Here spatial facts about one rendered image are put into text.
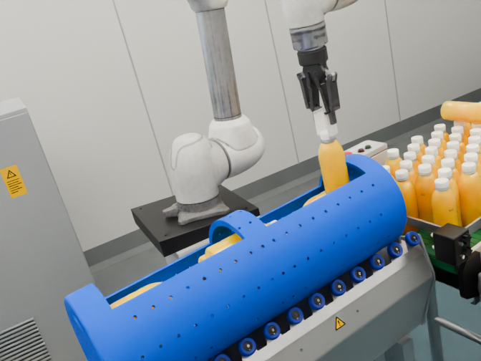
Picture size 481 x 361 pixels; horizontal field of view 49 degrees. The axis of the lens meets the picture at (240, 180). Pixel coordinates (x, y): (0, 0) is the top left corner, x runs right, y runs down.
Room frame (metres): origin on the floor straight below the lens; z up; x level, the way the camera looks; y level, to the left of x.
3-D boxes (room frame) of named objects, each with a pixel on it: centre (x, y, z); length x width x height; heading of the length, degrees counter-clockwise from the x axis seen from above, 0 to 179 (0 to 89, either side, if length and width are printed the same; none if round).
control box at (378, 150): (1.78, -0.43, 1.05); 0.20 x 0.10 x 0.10; 119
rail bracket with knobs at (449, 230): (1.27, -0.53, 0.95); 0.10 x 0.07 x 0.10; 29
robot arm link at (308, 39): (1.34, -0.25, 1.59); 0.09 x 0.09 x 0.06
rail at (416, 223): (1.46, -0.46, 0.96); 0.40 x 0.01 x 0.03; 29
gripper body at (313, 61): (1.34, -0.25, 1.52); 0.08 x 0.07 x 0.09; 29
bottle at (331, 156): (1.34, -0.26, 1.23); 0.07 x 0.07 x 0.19
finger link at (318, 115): (1.36, -0.25, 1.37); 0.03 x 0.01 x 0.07; 119
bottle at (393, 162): (1.68, -0.53, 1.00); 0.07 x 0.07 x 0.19
